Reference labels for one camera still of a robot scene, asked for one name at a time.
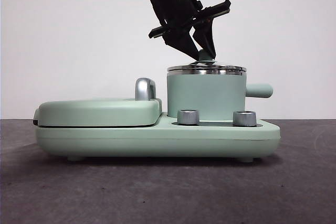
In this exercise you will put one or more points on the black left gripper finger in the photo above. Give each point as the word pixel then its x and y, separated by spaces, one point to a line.
pixel 206 36
pixel 181 43

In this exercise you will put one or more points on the glass lid green knob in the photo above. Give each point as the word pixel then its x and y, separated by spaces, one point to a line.
pixel 183 68

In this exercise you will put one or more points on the mint green steamer pot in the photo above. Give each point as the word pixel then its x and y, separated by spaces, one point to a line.
pixel 207 93

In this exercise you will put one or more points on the silver control knob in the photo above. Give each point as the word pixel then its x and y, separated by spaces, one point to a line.
pixel 244 118
pixel 188 117

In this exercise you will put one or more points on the mint green breakfast machine base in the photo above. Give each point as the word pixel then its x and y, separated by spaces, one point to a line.
pixel 131 140

